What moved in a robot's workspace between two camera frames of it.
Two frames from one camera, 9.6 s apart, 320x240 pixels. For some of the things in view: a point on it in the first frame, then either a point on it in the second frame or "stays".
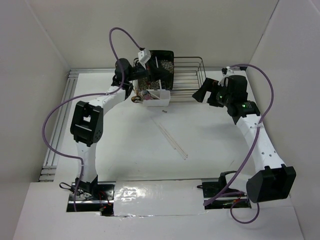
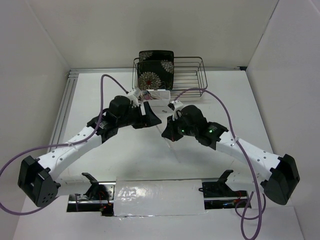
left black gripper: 154,73 to 150,118
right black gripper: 211,85 to 169,132
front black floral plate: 166,83 stays
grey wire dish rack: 189,74 stays
